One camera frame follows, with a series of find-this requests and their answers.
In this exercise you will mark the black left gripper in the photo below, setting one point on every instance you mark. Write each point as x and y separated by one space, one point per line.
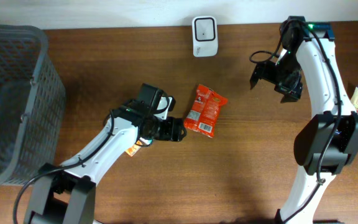
173 129

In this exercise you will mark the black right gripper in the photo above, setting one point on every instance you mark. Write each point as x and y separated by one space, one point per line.
266 73

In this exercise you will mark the red candy bag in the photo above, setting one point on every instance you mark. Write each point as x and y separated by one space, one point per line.
205 111

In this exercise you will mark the orange tissue pack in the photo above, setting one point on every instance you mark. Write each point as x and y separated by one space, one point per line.
133 149

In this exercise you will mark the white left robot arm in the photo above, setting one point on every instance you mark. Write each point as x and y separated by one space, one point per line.
67 193

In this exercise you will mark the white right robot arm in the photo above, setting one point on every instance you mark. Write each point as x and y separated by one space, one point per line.
305 58

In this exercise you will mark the white barcode scanner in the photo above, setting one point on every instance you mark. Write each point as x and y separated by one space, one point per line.
205 36

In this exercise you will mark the grey plastic basket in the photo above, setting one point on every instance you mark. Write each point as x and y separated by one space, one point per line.
32 103

